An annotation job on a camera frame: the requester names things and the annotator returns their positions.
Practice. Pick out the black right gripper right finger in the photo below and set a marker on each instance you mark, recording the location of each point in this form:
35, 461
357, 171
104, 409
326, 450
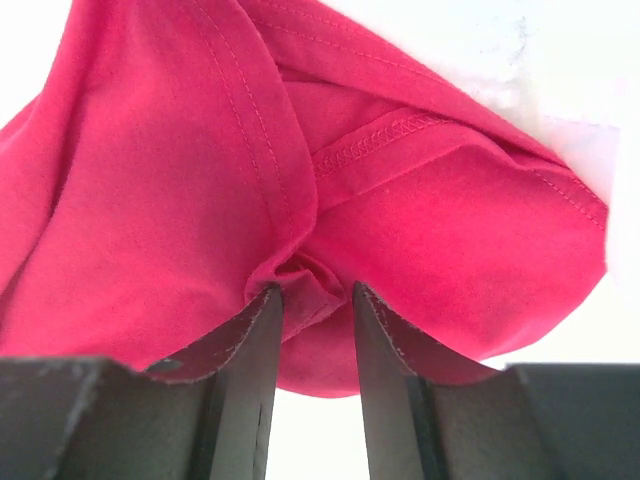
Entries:
432, 413

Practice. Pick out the pink t shirt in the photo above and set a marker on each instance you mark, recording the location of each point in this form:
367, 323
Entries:
184, 155

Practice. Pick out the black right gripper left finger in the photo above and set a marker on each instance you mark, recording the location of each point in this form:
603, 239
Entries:
204, 412

